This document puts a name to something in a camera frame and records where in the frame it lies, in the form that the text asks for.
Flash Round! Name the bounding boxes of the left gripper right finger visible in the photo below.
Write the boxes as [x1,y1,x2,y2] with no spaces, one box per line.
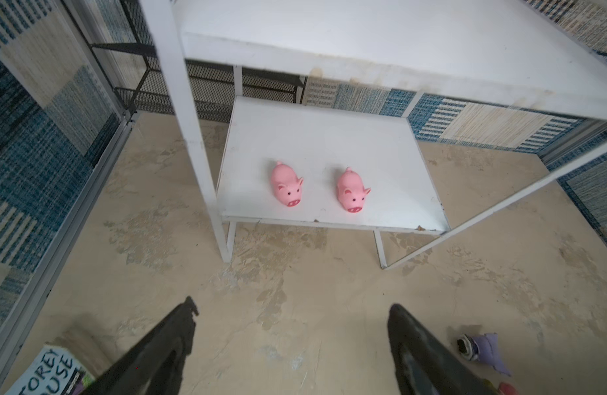
[387,304,495,395]

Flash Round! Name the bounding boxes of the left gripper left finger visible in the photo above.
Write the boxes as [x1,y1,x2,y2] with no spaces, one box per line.
[84,296,199,394]

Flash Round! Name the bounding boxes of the pink pig toy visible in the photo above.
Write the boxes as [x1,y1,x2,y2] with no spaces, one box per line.
[336,167,371,213]
[270,161,304,207]

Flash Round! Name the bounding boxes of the white two-tier shelf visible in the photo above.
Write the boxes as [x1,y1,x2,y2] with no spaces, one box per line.
[141,1,607,262]

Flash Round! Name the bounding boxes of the purple figure toy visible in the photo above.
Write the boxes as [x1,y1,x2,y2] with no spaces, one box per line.
[456,332,511,376]

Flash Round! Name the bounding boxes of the olive green figure toy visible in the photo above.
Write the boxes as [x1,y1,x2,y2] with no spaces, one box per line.
[482,379,519,395]

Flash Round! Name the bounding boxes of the colourful children's book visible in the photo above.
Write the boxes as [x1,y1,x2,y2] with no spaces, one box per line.
[6,345,94,395]

